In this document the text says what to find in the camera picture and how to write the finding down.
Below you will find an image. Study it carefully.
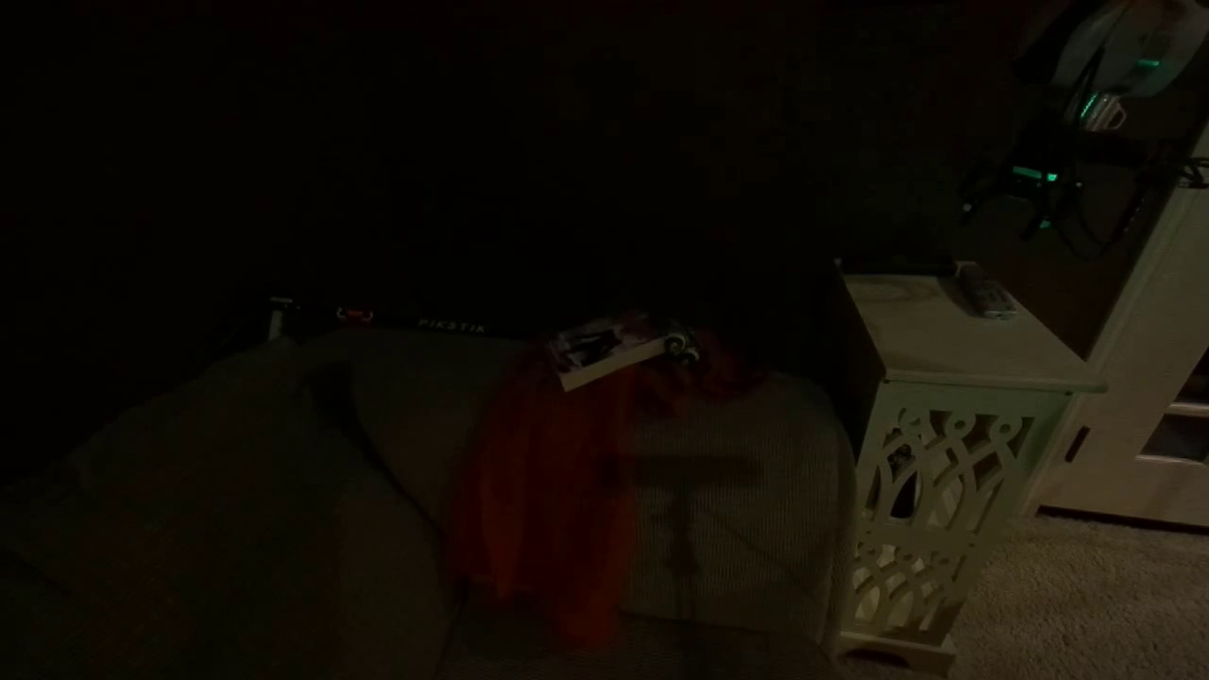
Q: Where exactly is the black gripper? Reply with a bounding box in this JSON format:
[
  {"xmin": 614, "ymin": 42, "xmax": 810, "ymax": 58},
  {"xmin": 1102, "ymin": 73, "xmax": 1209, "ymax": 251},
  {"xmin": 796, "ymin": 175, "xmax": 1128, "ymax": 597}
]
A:
[{"xmin": 959, "ymin": 154, "xmax": 1083, "ymax": 238}]

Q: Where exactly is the dark remote control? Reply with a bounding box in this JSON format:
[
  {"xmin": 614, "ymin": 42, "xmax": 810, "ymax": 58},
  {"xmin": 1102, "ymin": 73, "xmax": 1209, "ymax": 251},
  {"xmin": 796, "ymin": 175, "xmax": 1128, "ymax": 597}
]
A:
[{"xmin": 953, "ymin": 265, "xmax": 1014, "ymax": 318}]

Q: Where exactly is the book on sofa arm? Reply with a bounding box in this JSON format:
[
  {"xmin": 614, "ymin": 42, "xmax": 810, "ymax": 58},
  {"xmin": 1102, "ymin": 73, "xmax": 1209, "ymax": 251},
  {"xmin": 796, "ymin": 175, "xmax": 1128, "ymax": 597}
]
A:
[{"xmin": 548, "ymin": 318, "xmax": 663, "ymax": 392}]

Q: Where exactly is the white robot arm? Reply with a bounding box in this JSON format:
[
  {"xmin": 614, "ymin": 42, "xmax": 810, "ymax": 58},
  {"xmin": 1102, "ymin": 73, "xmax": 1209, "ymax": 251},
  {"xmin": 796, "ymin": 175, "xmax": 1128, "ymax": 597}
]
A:
[{"xmin": 959, "ymin": 0, "xmax": 1209, "ymax": 238}]

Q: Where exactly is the white lattice side table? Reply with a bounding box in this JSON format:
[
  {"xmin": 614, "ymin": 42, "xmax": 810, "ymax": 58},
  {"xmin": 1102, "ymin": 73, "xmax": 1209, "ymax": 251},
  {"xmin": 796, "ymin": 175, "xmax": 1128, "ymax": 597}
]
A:
[{"xmin": 840, "ymin": 271, "xmax": 1102, "ymax": 674}]

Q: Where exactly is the white shelf unit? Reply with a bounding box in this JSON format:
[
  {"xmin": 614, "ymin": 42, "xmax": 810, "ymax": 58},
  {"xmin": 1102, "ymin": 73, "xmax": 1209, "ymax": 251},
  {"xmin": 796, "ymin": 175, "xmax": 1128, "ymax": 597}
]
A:
[{"xmin": 1036, "ymin": 154, "xmax": 1209, "ymax": 529}]

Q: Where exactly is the red blanket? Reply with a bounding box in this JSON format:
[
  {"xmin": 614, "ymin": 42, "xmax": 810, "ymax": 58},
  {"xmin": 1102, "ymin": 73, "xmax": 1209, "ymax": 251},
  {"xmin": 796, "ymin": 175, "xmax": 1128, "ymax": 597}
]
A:
[{"xmin": 444, "ymin": 333, "xmax": 757, "ymax": 645}]

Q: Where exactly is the grey sofa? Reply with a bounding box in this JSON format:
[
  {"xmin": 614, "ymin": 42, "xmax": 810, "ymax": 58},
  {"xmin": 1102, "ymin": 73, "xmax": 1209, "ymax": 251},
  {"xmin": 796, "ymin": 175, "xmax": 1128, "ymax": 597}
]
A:
[{"xmin": 0, "ymin": 333, "xmax": 854, "ymax": 680}]

